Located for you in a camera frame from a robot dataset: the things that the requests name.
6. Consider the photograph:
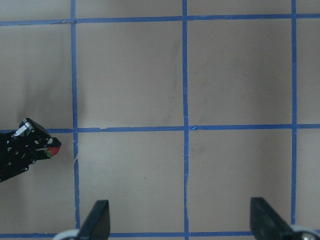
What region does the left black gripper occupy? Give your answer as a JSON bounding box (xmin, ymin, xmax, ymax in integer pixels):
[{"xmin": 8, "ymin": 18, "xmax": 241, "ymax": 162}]
[{"xmin": 0, "ymin": 118, "xmax": 62, "ymax": 182}]

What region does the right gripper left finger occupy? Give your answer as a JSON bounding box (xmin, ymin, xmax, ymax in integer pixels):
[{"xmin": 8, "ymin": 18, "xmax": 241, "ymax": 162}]
[{"xmin": 77, "ymin": 200, "xmax": 111, "ymax": 240}]

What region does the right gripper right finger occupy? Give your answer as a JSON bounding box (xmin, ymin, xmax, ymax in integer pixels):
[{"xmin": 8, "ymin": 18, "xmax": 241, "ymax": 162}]
[{"xmin": 250, "ymin": 197, "xmax": 295, "ymax": 240}]

